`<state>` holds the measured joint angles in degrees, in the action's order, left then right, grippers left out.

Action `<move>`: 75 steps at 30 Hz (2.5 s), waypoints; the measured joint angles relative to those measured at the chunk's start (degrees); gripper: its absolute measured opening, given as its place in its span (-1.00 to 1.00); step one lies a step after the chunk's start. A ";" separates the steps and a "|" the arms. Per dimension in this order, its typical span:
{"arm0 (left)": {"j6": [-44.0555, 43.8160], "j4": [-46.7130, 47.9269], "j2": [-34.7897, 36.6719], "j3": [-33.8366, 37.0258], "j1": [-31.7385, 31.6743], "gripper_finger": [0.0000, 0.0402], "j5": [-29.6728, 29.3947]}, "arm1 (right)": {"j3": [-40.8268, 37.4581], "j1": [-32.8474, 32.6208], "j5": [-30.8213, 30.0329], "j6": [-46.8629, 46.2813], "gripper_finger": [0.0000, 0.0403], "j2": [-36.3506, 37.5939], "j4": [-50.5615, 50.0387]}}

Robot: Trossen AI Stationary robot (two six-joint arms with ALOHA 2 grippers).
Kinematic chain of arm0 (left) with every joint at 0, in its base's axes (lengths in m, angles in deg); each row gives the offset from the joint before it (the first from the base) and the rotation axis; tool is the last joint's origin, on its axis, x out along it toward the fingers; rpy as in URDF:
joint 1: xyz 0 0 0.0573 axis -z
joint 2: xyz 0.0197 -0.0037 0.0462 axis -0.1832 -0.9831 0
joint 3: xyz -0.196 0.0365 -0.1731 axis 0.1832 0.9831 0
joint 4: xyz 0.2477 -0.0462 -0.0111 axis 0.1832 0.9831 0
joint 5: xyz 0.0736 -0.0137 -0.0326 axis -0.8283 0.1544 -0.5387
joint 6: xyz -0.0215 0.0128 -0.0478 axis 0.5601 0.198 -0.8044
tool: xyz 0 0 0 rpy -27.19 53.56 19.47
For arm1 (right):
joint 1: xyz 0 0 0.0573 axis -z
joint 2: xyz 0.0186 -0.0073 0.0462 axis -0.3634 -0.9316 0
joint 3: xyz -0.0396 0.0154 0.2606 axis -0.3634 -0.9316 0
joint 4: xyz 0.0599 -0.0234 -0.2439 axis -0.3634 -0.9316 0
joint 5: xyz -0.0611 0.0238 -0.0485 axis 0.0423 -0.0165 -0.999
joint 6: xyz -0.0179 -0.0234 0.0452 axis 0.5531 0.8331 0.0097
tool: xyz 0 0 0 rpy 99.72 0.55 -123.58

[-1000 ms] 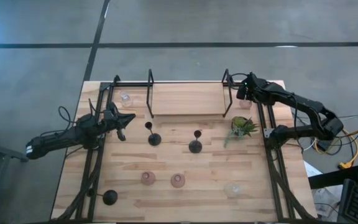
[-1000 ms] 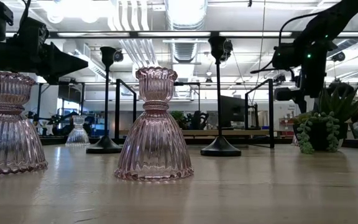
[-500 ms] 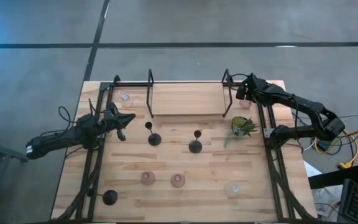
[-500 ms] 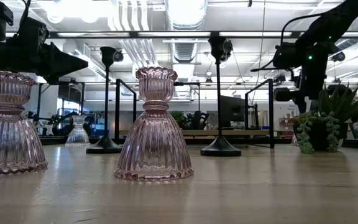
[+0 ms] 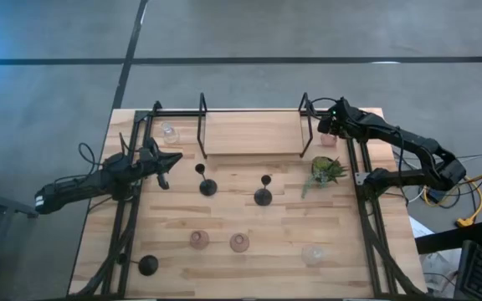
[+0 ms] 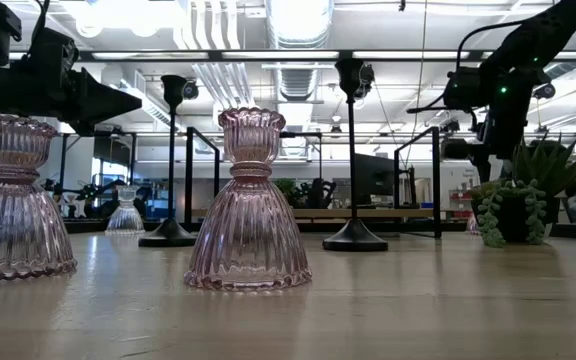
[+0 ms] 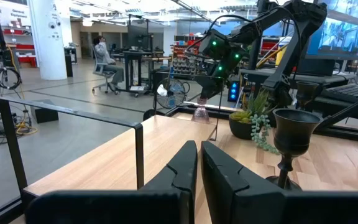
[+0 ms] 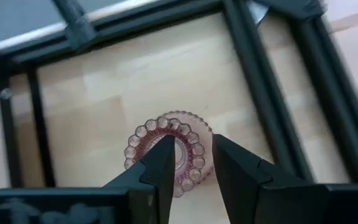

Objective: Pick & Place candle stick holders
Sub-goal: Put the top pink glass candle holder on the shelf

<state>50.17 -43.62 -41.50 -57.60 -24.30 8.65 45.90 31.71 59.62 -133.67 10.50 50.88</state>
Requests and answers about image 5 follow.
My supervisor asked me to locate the yellow cable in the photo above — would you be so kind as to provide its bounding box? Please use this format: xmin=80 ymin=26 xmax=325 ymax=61
xmin=423 ymin=166 xmax=482 ymax=229

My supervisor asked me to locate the pink glass candle holder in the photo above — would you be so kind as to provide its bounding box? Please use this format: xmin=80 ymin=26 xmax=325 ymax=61
xmin=229 ymin=232 xmax=251 ymax=253
xmin=189 ymin=230 xmax=211 ymax=251
xmin=320 ymin=132 xmax=339 ymax=148

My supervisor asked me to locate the black aluminium rig frame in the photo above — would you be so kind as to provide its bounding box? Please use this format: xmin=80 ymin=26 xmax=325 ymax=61
xmin=67 ymin=99 xmax=428 ymax=300

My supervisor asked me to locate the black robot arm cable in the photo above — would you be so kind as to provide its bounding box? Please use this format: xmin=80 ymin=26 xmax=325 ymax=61
xmin=77 ymin=142 xmax=108 ymax=176

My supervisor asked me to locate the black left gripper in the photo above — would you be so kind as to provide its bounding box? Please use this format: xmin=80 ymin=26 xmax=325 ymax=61
xmin=138 ymin=137 xmax=183 ymax=191

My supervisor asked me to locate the black side table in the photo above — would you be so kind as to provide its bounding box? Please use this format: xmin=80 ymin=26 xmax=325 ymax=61
xmin=414 ymin=222 xmax=482 ymax=255

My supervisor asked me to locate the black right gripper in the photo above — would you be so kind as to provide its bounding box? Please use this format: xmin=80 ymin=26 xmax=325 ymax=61
xmin=317 ymin=96 xmax=363 ymax=140

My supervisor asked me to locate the clear glass candle holder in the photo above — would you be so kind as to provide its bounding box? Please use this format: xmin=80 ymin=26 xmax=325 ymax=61
xmin=160 ymin=121 xmax=181 ymax=145
xmin=300 ymin=245 xmax=326 ymax=267

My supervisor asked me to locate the white paper sheet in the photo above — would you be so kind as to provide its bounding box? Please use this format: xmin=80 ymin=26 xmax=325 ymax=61
xmin=408 ymin=216 xmax=434 ymax=239

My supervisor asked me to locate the wooden shelf with black frame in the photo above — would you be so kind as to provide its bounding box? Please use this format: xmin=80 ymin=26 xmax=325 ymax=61
xmin=197 ymin=92 xmax=315 ymax=159

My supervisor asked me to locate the potted succulent plant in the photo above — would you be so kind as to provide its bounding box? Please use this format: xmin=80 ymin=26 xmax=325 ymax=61
xmin=300 ymin=156 xmax=350 ymax=200

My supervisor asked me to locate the dark metal stand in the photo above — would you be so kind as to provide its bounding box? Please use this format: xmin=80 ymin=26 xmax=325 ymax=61
xmin=0 ymin=166 xmax=40 ymax=301

